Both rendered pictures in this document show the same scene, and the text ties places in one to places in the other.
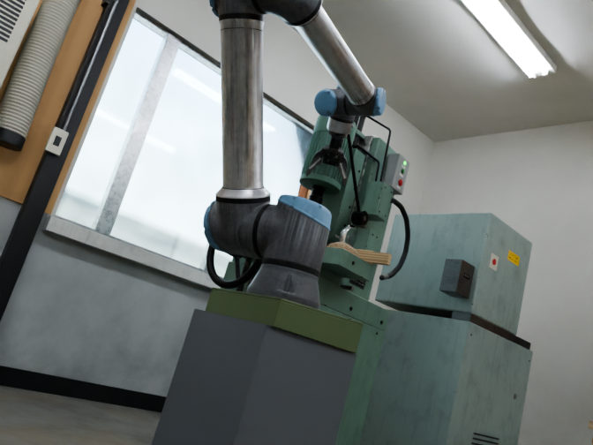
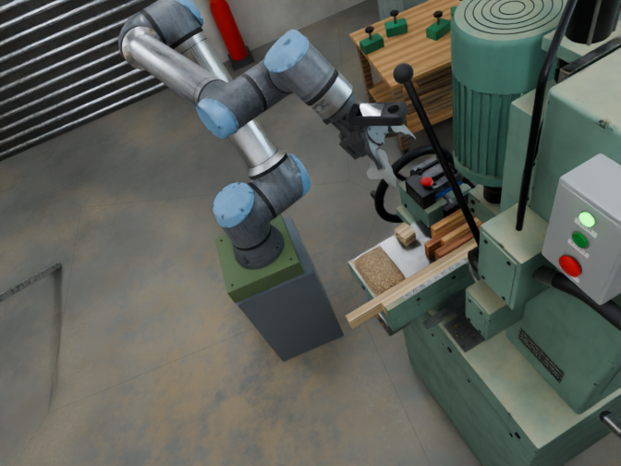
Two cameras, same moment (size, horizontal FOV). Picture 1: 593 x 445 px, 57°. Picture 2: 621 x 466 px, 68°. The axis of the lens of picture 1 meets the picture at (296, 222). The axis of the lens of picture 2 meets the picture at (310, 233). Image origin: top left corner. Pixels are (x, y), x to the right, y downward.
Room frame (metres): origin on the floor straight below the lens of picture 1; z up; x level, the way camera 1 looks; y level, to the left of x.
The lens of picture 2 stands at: (2.23, -0.76, 1.92)
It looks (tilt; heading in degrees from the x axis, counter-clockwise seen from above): 50 degrees down; 129
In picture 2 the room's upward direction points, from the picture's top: 23 degrees counter-clockwise
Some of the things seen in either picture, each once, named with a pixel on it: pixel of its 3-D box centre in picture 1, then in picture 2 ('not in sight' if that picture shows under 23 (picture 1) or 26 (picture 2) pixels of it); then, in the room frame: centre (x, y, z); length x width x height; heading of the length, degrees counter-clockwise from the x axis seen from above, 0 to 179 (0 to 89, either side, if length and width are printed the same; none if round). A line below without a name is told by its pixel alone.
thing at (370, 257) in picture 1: (323, 252); (453, 259); (2.11, -0.14, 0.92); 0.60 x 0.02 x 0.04; 47
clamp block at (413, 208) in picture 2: not in sight; (434, 196); (2.03, 0.06, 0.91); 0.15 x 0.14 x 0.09; 47
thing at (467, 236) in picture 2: not in sight; (476, 235); (2.15, -0.06, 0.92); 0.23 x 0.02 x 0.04; 47
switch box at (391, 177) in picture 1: (395, 174); (599, 233); (2.33, -0.37, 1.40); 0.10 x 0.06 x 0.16; 137
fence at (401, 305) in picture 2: not in sight; (493, 250); (2.20, -0.10, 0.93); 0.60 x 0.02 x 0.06; 47
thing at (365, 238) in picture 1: (363, 244); (493, 304); (2.22, -0.29, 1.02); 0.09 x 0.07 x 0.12; 47
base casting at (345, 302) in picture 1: (308, 297); (521, 302); (2.28, -0.13, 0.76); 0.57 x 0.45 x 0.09; 137
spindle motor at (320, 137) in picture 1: (328, 154); (504, 92); (2.19, -0.05, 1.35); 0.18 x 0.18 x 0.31
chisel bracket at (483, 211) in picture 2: not in sight; (499, 214); (2.20, -0.07, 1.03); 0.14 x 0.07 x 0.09; 137
